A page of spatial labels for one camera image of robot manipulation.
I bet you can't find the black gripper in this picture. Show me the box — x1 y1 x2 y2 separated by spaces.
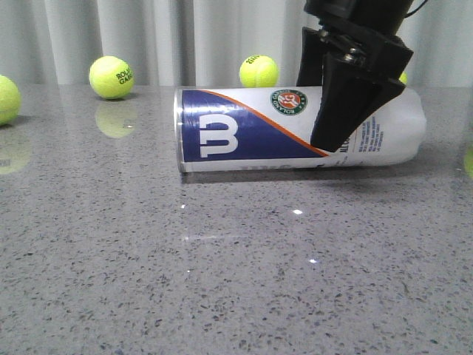
296 1 412 152

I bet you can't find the white blue tennis ball can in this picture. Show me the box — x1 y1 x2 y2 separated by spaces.
174 87 426 172

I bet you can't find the right tennis ball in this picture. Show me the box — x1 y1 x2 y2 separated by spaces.
399 71 408 85

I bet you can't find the middle tennis ball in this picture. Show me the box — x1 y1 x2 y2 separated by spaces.
239 55 279 88

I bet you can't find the tennis ball with Roland Garros text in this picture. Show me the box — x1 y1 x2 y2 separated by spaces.
89 55 135 99

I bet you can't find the tennis ball far left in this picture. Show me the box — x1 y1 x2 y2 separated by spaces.
0 75 21 126

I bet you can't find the grey pleated curtain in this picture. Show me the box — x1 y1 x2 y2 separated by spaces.
0 0 473 88

